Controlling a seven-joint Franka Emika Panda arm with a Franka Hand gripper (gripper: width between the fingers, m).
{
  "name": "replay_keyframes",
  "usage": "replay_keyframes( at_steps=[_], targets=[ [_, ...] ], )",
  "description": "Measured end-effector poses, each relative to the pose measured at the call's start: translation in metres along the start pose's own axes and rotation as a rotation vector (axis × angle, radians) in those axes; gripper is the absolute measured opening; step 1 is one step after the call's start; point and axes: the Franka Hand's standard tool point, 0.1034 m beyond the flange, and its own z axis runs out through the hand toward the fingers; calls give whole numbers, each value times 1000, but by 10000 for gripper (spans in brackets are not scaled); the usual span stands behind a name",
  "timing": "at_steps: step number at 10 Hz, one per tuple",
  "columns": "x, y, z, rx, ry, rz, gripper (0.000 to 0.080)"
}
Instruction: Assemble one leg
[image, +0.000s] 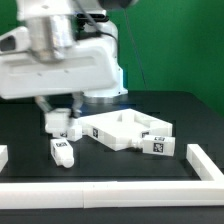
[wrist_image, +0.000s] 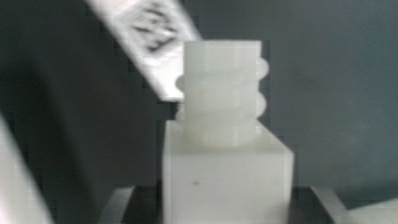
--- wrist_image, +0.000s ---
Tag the white table leg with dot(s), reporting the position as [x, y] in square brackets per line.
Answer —
[226, 162]
[151, 28]

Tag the white square tabletop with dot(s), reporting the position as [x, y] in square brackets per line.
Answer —
[21, 205]

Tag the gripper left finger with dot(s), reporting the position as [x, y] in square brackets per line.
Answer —
[130, 208]

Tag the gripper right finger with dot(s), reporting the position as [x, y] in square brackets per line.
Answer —
[316, 207]

